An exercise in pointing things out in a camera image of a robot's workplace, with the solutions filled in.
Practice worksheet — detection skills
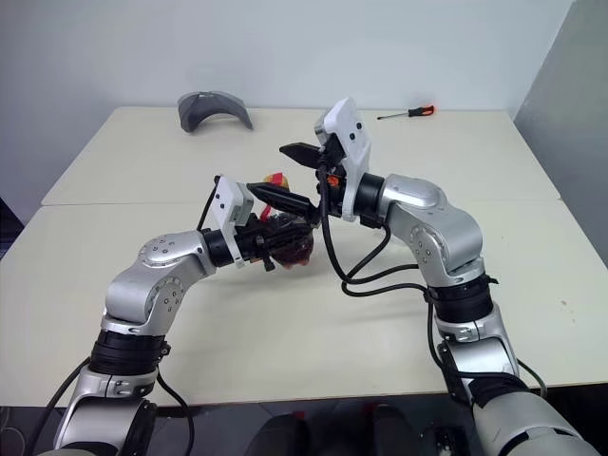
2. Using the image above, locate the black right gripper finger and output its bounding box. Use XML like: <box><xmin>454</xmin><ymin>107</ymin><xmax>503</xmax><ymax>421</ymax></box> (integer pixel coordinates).
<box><xmin>245</xmin><ymin>181</ymin><xmax>320</xmax><ymax>228</ymax></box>
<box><xmin>278</xmin><ymin>141</ymin><xmax>327</xmax><ymax>171</ymax></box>

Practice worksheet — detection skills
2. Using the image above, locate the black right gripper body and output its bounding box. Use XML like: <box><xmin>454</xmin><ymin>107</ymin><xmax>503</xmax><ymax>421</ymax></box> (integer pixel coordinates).
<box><xmin>313</xmin><ymin>135</ymin><xmax>351</xmax><ymax>219</ymax></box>

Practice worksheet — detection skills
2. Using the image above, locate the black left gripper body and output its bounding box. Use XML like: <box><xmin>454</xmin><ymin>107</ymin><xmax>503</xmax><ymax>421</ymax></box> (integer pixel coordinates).
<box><xmin>235</xmin><ymin>212</ymin><xmax>276</xmax><ymax>275</ymax></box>

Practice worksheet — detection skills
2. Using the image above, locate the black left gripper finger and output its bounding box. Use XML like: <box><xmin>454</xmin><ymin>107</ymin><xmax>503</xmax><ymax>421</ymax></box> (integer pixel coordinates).
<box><xmin>258</xmin><ymin>221</ymin><xmax>314</xmax><ymax>246</ymax></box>

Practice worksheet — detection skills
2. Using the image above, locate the clear bottle with red drink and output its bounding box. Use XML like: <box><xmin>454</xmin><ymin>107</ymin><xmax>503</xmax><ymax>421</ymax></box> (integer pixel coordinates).
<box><xmin>258</xmin><ymin>170</ymin><xmax>315</xmax><ymax>271</ymax></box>

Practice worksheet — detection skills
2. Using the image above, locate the black and orange screwdriver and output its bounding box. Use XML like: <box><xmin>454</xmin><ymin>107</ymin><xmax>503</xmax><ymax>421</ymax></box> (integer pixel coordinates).
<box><xmin>376</xmin><ymin>104</ymin><xmax>437</xmax><ymax>122</ymax></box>

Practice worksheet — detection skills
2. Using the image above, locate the grey curved visor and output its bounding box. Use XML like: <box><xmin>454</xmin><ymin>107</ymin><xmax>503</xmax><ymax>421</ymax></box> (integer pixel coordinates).
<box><xmin>177</xmin><ymin>89</ymin><xmax>255</xmax><ymax>134</ymax></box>

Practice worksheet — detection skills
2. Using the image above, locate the grey partition panel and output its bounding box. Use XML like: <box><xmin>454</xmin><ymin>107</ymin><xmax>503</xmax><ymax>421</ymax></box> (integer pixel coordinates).
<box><xmin>512</xmin><ymin>0</ymin><xmax>608</xmax><ymax>272</ymax></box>

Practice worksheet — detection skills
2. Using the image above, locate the dark blue mesh object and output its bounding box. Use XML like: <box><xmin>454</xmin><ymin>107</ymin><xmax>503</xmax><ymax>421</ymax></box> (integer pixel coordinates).
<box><xmin>0</xmin><ymin>193</ymin><xmax>26</xmax><ymax>260</ymax></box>

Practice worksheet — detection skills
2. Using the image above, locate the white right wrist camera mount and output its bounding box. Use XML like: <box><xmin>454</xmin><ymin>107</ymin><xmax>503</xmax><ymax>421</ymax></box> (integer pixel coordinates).
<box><xmin>313</xmin><ymin>97</ymin><xmax>372</xmax><ymax>223</ymax></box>

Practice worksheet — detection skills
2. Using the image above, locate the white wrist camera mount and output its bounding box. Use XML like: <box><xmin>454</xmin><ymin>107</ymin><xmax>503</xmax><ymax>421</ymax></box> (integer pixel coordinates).
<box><xmin>212</xmin><ymin>174</ymin><xmax>257</xmax><ymax>271</ymax></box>
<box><xmin>313</xmin><ymin>97</ymin><xmax>372</xmax><ymax>223</ymax></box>

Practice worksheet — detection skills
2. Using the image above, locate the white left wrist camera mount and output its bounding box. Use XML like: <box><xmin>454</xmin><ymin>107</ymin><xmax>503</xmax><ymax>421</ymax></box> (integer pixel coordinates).
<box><xmin>212</xmin><ymin>174</ymin><xmax>257</xmax><ymax>271</ymax></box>

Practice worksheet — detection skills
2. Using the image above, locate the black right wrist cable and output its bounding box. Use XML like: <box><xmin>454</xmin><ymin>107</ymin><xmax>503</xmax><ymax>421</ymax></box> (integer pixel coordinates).
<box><xmin>315</xmin><ymin>159</ymin><xmax>469</xmax><ymax>395</ymax></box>

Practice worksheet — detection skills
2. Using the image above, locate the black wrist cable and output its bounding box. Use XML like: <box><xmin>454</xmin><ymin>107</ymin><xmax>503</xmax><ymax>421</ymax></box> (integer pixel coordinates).
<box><xmin>315</xmin><ymin>159</ymin><xmax>469</xmax><ymax>395</ymax></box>
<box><xmin>197</xmin><ymin>176</ymin><xmax>222</xmax><ymax>232</ymax></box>

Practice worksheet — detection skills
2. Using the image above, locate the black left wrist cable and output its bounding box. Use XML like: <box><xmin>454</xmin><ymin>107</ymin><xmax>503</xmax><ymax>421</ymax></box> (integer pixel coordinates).
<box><xmin>197</xmin><ymin>176</ymin><xmax>222</xmax><ymax>232</ymax></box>

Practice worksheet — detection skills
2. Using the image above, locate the black left elbow cable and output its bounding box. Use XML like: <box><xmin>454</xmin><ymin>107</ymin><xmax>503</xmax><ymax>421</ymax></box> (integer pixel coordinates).
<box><xmin>155</xmin><ymin>368</ymin><xmax>197</xmax><ymax>455</ymax></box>

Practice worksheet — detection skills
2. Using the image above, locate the black left shoulder cable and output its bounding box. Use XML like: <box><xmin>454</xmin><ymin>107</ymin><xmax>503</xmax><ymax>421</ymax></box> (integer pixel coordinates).
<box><xmin>36</xmin><ymin>355</ymin><xmax>91</xmax><ymax>431</ymax></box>

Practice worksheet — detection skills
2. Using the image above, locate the black shoulder cable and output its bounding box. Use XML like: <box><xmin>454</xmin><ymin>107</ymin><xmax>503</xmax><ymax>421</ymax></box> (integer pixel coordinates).
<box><xmin>516</xmin><ymin>358</ymin><xmax>548</xmax><ymax>398</ymax></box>
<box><xmin>36</xmin><ymin>355</ymin><xmax>91</xmax><ymax>431</ymax></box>

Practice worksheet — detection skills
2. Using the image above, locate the black right shoulder cable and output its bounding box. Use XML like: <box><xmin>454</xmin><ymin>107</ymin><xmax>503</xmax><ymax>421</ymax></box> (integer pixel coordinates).
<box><xmin>516</xmin><ymin>358</ymin><xmax>548</xmax><ymax>398</ymax></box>

